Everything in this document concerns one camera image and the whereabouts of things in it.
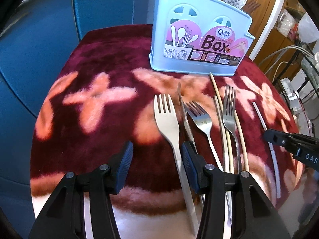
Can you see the wooden chopstick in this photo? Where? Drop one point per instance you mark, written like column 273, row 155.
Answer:
column 215, row 89
column 227, row 149

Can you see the white fork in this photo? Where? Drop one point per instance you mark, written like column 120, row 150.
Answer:
column 167, row 122

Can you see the maroon floral blanket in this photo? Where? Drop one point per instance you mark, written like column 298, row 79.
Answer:
column 99, row 134

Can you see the white plastic bag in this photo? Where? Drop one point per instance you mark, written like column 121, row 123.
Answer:
column 309, row 28

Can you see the clear plastic bag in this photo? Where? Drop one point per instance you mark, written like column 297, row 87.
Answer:
column 286, row 23

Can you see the silver table knife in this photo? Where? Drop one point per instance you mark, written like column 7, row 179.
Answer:
column 185, row 122

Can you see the blue cabinet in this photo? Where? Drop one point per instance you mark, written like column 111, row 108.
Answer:
column 37, row 42

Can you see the white power strip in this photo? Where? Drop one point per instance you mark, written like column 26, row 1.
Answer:
column 289, row 89

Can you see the wooden shelf unit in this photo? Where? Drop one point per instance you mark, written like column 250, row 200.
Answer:
column 274, row 39

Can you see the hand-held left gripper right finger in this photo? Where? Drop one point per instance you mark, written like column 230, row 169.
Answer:
column 188, row 164

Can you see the thin white rod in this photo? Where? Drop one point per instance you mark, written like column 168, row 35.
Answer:
column 259, row 115

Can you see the light blue utensil holder box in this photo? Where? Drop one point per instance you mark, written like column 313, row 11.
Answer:
column 199, row 17

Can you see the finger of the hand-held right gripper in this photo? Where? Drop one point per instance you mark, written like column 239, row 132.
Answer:
column 286, row 142

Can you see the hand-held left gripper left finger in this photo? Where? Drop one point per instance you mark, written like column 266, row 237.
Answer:
column 125, row 159

